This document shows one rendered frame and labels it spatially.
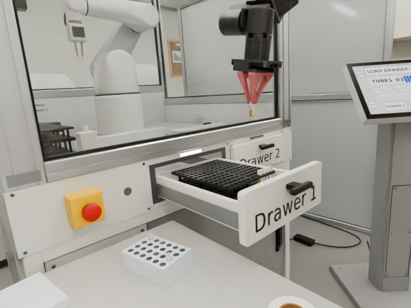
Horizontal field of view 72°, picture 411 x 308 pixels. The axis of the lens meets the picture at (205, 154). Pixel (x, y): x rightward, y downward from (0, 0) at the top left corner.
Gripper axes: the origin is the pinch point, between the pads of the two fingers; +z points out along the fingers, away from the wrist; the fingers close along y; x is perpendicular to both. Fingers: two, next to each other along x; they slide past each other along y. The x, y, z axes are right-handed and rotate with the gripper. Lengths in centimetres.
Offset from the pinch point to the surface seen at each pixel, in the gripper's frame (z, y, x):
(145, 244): 29.9, -2.6, -28.1
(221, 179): 19.5, -1.3, -7.4
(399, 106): 6, 9, 86
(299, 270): 113, -20, 87
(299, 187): 14.8, 18.0, -4.3
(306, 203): 22.5, 15.7, 4.8
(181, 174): 21.2, -12.9, -11.0
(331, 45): -21, -60, 158
